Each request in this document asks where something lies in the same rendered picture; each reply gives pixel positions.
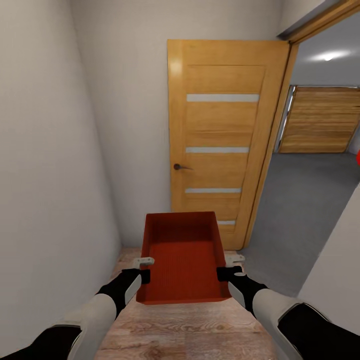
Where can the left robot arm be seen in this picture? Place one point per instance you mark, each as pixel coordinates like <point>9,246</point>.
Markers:
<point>79,334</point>

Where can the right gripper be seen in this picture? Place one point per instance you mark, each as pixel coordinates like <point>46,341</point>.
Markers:
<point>223,272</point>

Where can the garage door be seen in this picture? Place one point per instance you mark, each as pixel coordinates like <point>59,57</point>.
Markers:
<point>321,119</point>

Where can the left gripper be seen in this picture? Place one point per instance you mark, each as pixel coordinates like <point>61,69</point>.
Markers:
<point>145,275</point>

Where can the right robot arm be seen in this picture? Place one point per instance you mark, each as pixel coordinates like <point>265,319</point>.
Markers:
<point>300,329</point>

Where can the storage box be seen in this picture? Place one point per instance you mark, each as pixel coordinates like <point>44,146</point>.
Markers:
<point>187,249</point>

